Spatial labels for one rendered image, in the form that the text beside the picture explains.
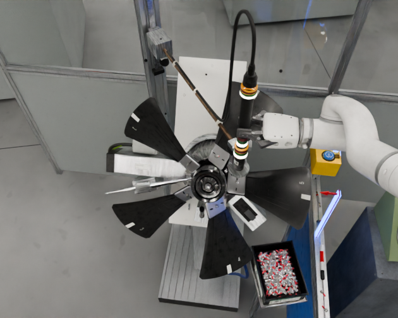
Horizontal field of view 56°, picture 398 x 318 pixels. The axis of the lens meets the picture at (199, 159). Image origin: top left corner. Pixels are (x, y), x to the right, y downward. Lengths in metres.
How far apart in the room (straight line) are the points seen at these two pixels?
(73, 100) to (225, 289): 1.39
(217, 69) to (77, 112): 1.10
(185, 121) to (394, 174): 0.88
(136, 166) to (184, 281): 1.07
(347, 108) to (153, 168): 0.76
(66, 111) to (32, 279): 1.05
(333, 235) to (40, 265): 1.89
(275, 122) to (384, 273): 0.76
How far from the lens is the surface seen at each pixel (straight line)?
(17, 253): 2.75
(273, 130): 1.07
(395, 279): 1.60
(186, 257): 2.38
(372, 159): 0.92
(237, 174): 1.23
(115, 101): 2.17
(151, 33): 1.58
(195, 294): 2.33
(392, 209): 1.55
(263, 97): 1.26
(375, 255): 1.61
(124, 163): 1.48
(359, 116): 1.01
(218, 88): 1.49
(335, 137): 1.09
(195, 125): 1.51
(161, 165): 1.44
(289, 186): 1.35
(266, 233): 2.57
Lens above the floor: 2.29
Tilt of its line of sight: 53 degrees down
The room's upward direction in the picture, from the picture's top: 1 degrees counter-clockwise
